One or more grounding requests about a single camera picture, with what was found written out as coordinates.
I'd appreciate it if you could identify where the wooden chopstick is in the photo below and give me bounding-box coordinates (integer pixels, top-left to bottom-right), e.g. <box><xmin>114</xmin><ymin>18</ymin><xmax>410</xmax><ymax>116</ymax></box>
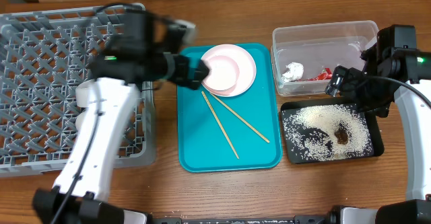
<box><xmin>210</xmin><ymin>93</ymin><xmax>270</xmax><ymax>143</ymax></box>
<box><xmin>201</xmin><ymin>91</ymin><xmax>240</xmax><ymax>159</ymax></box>

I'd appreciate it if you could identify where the red snack wrapper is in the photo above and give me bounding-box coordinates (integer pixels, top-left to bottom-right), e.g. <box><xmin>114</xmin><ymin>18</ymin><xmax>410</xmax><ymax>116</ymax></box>
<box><xmin>308</xmin><ymin>68</ymin><xmax>332</xmax><ymax>81</ymax></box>

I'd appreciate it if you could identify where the small pink bowl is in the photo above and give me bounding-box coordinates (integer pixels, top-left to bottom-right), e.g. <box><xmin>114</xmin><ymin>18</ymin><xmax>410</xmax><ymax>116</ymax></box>
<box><xmin>203</xmin><ymin>55</ymin><xmax>239</xmax><ymax>91</ymax></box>

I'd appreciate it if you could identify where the food scraps and rice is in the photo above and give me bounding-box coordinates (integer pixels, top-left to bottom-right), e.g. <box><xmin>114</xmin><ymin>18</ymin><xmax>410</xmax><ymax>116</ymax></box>
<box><xmin>281</xmin><ymin>104</ymin><xmax>374</xmax><ymax>161</ymax></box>

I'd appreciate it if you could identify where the large white plate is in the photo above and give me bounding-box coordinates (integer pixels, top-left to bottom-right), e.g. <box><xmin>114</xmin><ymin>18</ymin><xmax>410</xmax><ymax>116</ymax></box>
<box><xmin>201</xmin><ymin>44</ymin><xmax>257</xmax><ymax>97</ymax></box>

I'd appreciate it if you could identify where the white tissue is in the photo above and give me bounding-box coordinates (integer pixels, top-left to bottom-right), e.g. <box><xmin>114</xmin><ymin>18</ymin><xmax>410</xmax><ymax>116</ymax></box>
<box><xmin>281</xmin><ymin>62</ymin><xmax>304</xmax><ymax>83</ymax></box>

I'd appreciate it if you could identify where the white paper cup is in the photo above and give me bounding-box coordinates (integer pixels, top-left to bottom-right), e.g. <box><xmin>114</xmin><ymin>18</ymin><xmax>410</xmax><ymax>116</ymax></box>
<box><xmin>75</xmin><ymin>112</ymin><xmax>86</xmax><ymax>130</ymax></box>

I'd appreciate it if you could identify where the grey metal bowl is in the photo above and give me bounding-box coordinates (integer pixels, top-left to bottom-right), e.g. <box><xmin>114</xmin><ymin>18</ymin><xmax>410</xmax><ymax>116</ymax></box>
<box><xmin>75</xmin><ymin>79</ymin><xmax>96</xmax><ymax>108</ymax></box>

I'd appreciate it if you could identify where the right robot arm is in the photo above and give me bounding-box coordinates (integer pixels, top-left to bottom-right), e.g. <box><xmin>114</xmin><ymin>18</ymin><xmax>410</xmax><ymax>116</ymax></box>
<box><xmin>325</xmin><ymin>45</ymin><xmax>430</xmax><ymax>223</ymax></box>

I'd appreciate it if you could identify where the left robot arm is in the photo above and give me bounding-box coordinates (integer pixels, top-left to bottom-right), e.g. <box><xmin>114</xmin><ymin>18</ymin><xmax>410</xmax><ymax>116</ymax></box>
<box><xmin>32</xmin><ymin>4</ymin><xmax>209</xmax><ymax>223</ymax></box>

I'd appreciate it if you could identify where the black food waste tray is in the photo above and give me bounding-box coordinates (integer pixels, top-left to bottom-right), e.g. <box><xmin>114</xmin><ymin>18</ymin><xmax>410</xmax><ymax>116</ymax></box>
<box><xmin>279</xmin><ymin>98</ymin><xmax>385</xmax><ymax>165</ymax></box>

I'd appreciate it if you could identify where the clear plastic waste bin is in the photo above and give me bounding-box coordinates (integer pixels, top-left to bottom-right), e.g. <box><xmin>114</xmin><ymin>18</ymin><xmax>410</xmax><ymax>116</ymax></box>
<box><xmin>271</xmin><ymin>20</ymin><xmax>378</xmax><ymax>97</ymax></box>

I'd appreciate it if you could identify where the teal serving tray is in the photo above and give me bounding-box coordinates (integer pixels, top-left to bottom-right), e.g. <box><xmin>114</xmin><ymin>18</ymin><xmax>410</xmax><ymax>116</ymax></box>
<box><xmin>177</xmin><ymin>43</ymin><xmax>282</xmax><ymax>172</ymax></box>

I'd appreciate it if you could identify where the grey plastic dish rack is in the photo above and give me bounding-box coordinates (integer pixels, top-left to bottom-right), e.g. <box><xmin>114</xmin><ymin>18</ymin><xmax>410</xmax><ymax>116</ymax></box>
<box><xmin>0</xmin><ymin>2</ymin><xmax>158</xmax><ymax>178</ymax></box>

